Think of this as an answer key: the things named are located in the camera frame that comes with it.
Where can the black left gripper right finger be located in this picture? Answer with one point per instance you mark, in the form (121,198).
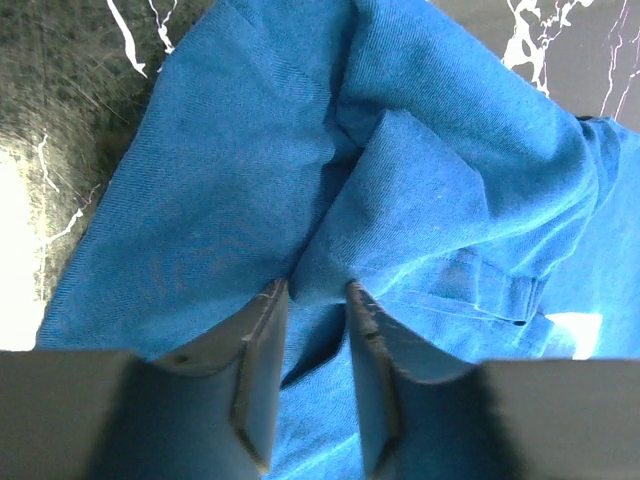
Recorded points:
(425,414)

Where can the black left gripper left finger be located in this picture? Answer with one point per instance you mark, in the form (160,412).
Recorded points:
(204,411)

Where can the blue printed t shirt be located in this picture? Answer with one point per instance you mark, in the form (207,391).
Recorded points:
(326,142)

